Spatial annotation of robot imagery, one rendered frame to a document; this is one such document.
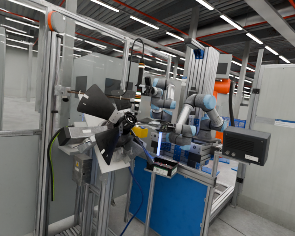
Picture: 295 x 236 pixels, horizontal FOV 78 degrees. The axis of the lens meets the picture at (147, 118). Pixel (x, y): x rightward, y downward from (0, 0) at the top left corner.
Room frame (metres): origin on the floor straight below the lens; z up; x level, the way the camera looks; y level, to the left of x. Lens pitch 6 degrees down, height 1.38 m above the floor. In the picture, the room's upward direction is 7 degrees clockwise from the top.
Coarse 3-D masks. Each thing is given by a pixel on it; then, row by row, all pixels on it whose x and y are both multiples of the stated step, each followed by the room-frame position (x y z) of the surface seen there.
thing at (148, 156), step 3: (135, 138) 1.35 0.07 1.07; (138, 138) 1.27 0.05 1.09; (138, 141) 1.34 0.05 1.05; (141, 144) 1.23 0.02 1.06; (144, 147) 1.26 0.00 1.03; (144, 150) 1.20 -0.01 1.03; (147, 153) 1.24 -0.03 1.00; (147, 156) 1.19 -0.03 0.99; (150, 156) 1.27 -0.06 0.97; (147, 159) 1.16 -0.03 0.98; (150, 159) 1.22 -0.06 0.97; (153, 159) 1.32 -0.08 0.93; (150, 162) 1.17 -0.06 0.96; (153, 162) 1.24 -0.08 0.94
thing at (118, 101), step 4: (112, 92) 1.53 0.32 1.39; (116, 92) 1.53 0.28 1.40; (120, 92) 1.54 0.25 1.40; (124, 92) 1.54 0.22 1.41; (128, 92) 1.55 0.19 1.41; (132, 92) 1.56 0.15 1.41; (116, 96) 1.50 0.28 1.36; (124, 96) 1.50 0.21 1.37; (128, 96) 1.50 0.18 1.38; (132, 96) 1.51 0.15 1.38; (116, 100) 1.48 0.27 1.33; (120, 100) 1.47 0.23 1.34; (124, 100) 1.47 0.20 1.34; (128, 100) 1.47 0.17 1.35; (116, 104) 1.45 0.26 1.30; (120, 104) 1.44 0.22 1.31; (124, 104) 1.43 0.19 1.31; (128, 104) 1.43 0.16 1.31; (120, 108) 1.41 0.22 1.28; (124, 108) 1.41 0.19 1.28
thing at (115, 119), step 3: (114, 111) 1.29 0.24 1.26; (117, 111) 1.30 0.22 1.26; (114, 114) 1.29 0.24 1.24; (117, 114) 1.30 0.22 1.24; (120, 114) 1.31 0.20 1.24; (111, 117) 1.29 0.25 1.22; (114, 117) 1.29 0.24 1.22; (117, 117) 1.30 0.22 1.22; (111, 120) 1.29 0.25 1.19; (114, 120) 1.30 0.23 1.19; (117, 120) 1.30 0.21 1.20; (114, 123) 1.30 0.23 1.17
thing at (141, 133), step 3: (135, 126) 1.89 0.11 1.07; (132, 129) 1.86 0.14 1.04; (135, 129) 1.83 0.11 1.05; (138, 129) 1.80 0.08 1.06; (141, 129) 1.78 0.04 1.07; (144, 129) 1.81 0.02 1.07; (147, 129) 1.84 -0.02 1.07; (135, 132) 1.83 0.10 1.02; (138, 132) 1.80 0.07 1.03; (141, 132) 1.78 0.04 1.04; (144, 132) 1.81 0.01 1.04; (138, 135) 1.80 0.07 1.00; (141, 135) 1.78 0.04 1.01; (144, 135) 1.82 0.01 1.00
